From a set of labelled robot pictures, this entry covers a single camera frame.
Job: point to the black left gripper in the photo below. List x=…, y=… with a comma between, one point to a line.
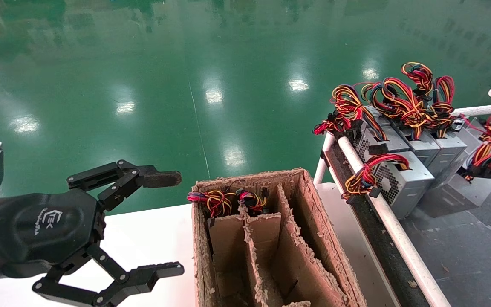
x=45, y=226

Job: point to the cardboard cross divider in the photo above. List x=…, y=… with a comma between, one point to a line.
x=228, y=243

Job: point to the frayed cardboard middle divider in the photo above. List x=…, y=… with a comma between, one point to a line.
x=255, y=273

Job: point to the long cardboard divider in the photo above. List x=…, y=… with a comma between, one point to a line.
x=296, y=264

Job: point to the brown cardboard box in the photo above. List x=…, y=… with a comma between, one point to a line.
x=318, y=221

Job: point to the short white rack pipe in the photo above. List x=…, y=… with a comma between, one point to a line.
x=324, y=157

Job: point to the long white rack pipe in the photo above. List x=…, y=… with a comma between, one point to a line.
x=399, y=234

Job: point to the dark grey conveyor deck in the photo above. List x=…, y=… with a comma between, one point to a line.
x=463, y=256

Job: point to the horizontal white rack pipe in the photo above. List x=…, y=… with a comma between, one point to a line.
x=478, y=111

